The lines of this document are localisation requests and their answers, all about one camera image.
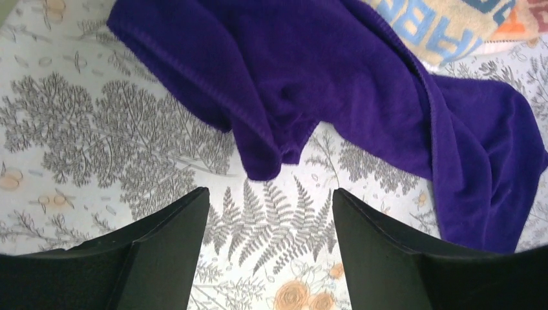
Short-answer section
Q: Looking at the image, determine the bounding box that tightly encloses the floral table cloth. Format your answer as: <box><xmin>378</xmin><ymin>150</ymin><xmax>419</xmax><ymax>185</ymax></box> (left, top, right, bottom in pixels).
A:
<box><xmin>1</xmin><ymin>1</ymin><xmax>547</xmax><ymax>309</ymax></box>

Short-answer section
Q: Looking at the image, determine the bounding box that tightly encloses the purple towel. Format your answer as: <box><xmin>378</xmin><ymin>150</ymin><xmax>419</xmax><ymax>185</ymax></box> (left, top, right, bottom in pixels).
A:
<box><xmin>107</xmin><ymin>1</ymin><xmax>547</xmax><ymax>254</ymax></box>

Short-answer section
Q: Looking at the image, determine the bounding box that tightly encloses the beige lettered towel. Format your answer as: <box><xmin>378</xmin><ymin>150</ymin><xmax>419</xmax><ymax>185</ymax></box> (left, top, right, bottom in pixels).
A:
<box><xmin>367</xmin><ymin>0</ymin><xmax>547</xmax><ymax>67</ymax></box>

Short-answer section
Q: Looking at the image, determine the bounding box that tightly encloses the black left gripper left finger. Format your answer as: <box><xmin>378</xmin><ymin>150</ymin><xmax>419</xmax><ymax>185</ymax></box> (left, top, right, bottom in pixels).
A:
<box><xmin>1</xmin><ymin>187</ymin><xmax>210</xmax><ymax>309</ymax></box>

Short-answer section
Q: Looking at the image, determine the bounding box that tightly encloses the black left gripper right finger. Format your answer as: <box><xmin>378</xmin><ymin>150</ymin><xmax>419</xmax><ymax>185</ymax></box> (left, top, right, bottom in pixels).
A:
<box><xmin>332</xmin><ymin>189</ymin><xmax>547</xmax><ymax>310</ymax></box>

